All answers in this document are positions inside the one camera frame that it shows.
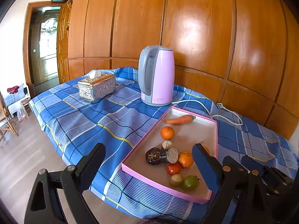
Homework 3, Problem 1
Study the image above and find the orange with stem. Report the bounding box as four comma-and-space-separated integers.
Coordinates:
178, 151, 194, 168

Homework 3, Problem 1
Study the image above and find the pink electric kettle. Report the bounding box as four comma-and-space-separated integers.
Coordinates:
138, 46, 175, 107

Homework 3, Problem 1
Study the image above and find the blue plaid covered seat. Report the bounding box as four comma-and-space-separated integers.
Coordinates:
2, 83, 31, 112

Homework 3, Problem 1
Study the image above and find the carrot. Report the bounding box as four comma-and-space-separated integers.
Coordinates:
165, 115, 196, 125

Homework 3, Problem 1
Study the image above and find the green tomato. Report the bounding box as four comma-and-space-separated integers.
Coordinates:
182, 175, 201, 190

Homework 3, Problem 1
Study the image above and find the small orange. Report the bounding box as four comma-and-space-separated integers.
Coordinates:
160, 126, 175, 140

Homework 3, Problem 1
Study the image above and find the red tomato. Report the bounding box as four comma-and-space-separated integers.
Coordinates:
166, 163, 182, 175

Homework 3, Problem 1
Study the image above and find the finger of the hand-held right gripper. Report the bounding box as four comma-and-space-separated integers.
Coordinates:
241, 155, 267, 172
223, 156, 248, 172

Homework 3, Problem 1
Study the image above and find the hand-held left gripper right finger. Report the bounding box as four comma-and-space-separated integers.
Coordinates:
192, 143, 281, 224

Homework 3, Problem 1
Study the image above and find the clear plastic bag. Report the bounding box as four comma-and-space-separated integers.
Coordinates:
16, 103, 30, 122

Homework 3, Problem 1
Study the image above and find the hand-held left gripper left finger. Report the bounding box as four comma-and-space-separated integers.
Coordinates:
24, 143, 106, 224

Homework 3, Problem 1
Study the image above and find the yellow-green round fruit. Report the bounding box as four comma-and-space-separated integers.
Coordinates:
169, 174, 184, 187

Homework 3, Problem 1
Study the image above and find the wooden door with glass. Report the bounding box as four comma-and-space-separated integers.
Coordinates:
23, 2, 63, 96

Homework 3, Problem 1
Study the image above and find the wooden panelled wardrobe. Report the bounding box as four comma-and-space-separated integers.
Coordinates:
51, 0, 299, 140

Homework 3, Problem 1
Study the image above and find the wicker chair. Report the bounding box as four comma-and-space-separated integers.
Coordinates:
0, 91, 19, 150

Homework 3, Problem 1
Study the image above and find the pink shallow tray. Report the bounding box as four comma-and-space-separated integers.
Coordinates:
121, 106, 219, 204

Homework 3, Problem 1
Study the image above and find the blue plaid tablecloth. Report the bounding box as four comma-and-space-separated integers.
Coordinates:
31, 66, 295, 222

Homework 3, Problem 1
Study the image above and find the dark brown round fruit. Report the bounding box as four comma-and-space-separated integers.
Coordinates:
145, 147, 164, 165

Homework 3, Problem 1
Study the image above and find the silver embossed tissue box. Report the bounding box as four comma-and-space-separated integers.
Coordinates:
78, 73, 116, 104

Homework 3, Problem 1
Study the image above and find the cut purple eggplant piece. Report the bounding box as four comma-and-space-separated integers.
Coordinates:
159, 148, 179, 164

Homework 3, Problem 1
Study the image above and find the white kettle power cord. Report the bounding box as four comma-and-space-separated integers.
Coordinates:
172, 99, 243, 125

